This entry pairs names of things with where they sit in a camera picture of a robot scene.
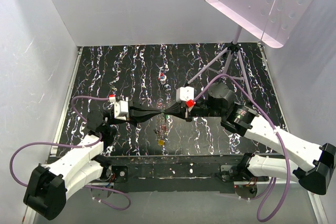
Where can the black base board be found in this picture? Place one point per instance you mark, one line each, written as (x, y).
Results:
(173, 173)

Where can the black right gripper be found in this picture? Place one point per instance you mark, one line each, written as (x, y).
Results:
(175, 110)

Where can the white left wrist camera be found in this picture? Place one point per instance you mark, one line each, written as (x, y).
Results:
(120, 107)

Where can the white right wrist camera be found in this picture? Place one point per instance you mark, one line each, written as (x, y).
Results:
(185, 96)

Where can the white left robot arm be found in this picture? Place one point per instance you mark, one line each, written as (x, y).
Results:
(51, 186)

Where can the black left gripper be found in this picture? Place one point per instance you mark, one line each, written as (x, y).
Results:
(140, 114)

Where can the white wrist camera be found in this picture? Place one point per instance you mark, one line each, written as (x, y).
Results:
(185, 96)
(120, 107)

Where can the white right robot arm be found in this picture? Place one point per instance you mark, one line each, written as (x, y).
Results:
(309, 164)

